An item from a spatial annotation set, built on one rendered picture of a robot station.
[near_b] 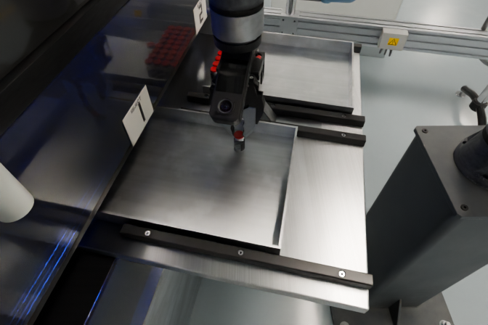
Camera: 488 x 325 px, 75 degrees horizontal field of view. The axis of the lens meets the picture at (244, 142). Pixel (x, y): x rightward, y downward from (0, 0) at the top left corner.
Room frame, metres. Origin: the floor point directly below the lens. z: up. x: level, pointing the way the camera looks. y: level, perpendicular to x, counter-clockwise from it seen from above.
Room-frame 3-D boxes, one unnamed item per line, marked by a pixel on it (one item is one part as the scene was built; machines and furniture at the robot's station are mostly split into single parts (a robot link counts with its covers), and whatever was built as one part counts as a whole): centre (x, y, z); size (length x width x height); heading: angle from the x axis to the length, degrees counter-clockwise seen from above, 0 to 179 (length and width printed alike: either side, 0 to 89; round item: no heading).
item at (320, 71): (0.66, -0.10, 0.90); 0.34 x 0.26 x 0.04; 78
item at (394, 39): (1.43, -0.75, 0.50); 0.12 x 0.05 x 0.09; 78
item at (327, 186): (0.50, -0.02, 0.87); 0.70 x 0.48 x 0.02; 168
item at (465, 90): (1.37, -1.37, 0.07); 0.50 x 0.08 x 0.14; 168
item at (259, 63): (0.43, 0.01, 1.08); 0.09 x 0.08 x 0.12; 168
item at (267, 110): (0.49, -0.10, 0.91); 0.14 x 0.03 x 0.06; 79
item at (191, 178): (0.35, 0.08, 0.90); 0.34 x 0.26 x 0.04; 78
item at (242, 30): (0.43, 0.01, 1.16); 0.08 x 0.08 x 0.05
